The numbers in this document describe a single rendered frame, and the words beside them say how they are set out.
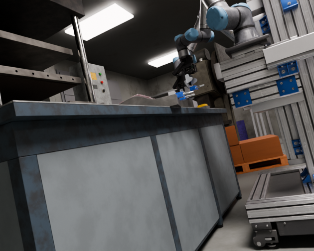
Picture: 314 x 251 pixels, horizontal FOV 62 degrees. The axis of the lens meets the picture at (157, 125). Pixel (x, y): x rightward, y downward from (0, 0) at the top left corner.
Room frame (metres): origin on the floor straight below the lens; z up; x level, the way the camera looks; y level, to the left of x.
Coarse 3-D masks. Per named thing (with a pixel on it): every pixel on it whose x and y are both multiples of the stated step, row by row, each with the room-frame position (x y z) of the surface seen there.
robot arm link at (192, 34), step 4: (192, 28) 1.58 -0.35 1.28; (188, 32) 1.57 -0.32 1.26; (192, 32) 1.57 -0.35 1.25; (196, 32) 1.59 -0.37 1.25; (200, 32) 1.63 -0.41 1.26; (184, 36) 1.61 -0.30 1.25; (188, 36) 1.58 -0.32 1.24; (192, 36) 1.57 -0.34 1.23; (196, 36) 1.59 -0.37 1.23; (200, 36) 1.63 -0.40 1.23; (180, 40) 1.65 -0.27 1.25; (184, 40) 1.63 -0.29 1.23; (188, 40) 1.61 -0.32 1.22; (192, 40) 1.60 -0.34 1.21; (196, 40) 1.63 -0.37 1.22; (200, 40) 1.65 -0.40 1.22; (184, 44) 1.66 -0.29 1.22; (188, 44) 1.66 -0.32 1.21
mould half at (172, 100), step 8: (136, 96) 1.34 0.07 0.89; (168, 96) 1.31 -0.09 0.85; (176, 96) 1.32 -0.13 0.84; (120, 104) 1.36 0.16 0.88; (128, 104) 1.35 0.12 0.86; (136, 104) 1.34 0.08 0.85; (144, 104) 1.33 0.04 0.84; (152, 104) 1.33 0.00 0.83; (160, 104) 1.32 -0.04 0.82; (168, 104) 1.31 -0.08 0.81; (176, 104) 1.30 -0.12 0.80
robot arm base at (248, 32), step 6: (240, 30) 1.37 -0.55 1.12; (246, 30) 1.36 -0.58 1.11; (252, 30) 1.36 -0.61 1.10; (234, 36) 1.42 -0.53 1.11; (240, 36) 1.37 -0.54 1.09; (246, 36) 1.35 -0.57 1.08; (252, 36) 1.35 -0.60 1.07; (258, 36) 1.35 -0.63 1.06; (234, 42) 1.42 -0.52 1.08; (240, 42) 1.37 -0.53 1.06
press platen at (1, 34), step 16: (0, 32) 1.56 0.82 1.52; (0, 48) 1.69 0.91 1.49; (16, 48) 1.74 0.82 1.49; (32, 48) 1.80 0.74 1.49; (48, 48) 1.86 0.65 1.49; (64, 48) 2.00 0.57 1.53; (0, 64) 1.93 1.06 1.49; (16, 64) 2.00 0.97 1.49; (32, 64) 2.07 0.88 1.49; (48, 64) 2.15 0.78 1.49
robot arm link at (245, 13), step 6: (234, 6) 1.37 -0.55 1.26; (240, 6) 1.36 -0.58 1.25; (246, 6) 1.36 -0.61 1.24; (240, 12) 1.34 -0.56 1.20; (246, 12) 1.36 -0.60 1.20; (240, 18) 1.34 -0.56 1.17; (246, 18) 1.36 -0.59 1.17; (252, 18) 1.38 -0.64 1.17; (240, 24) 1.36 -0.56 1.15; (246, 24) 1.36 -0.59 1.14; (252, 24) 1.37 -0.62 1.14; (234, 30) 1.40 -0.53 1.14
